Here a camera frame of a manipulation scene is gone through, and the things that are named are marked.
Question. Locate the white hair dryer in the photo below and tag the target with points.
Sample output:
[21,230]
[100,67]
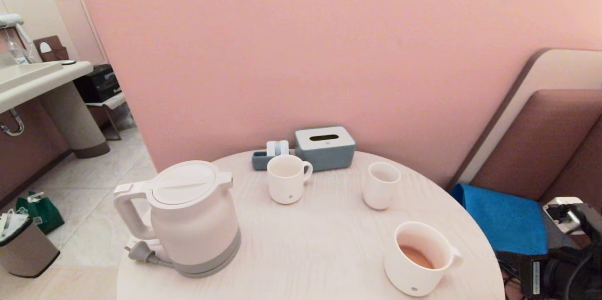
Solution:
[10,20]

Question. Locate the small white ribbed mug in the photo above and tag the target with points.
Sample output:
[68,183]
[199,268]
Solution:
[284,187]

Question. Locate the grey tissue box white lid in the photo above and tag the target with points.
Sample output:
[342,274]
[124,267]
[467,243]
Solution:
[329,154]

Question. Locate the brown tissue holder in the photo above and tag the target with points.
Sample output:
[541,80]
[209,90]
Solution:
[54,53]

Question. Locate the large white ribbed mug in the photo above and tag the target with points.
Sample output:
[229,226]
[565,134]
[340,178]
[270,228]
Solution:
[410,277]

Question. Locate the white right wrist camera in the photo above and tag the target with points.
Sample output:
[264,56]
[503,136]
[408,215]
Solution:
[562,213]

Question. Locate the white sink counter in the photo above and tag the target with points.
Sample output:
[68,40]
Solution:
[42,79]

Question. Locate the chrome drain pipe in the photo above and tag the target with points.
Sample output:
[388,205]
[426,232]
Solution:
[19,123]

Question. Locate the grey seat cushion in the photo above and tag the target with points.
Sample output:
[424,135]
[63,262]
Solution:
[551,239]

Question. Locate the brown upholstered bench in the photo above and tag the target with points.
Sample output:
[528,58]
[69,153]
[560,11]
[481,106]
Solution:
[555,140]

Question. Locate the black box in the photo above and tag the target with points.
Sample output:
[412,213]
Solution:
[96,83]

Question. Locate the grey kettle base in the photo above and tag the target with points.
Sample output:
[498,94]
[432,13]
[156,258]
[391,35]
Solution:
[207,272]

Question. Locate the white cup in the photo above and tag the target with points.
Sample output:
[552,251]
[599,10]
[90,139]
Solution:
[379,194]

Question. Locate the metal rack with white towel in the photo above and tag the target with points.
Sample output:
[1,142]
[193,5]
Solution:
[108,101]

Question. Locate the small black round dish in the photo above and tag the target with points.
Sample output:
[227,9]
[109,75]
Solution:
[68,62]

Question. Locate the green bag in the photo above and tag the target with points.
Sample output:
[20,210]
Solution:
[47,217]

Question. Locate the brown trash bin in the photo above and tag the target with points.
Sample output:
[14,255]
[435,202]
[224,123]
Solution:
[28,253]

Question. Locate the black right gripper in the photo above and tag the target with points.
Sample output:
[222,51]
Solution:
[529,276]

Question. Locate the blue cloth bag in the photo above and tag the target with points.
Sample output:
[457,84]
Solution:
[503,220]

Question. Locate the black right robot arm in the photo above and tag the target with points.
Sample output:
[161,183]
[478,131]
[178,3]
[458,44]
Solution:
[583,276]

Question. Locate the small grey tray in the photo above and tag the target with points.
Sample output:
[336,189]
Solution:
[258,161]

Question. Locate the beige sink pedestal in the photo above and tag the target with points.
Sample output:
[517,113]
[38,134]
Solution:
[75,121]

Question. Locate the white electric kettle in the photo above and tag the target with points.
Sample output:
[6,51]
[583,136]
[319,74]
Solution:
[193,224]

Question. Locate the clear glass bottle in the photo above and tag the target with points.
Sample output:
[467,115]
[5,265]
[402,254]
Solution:
[19,55]

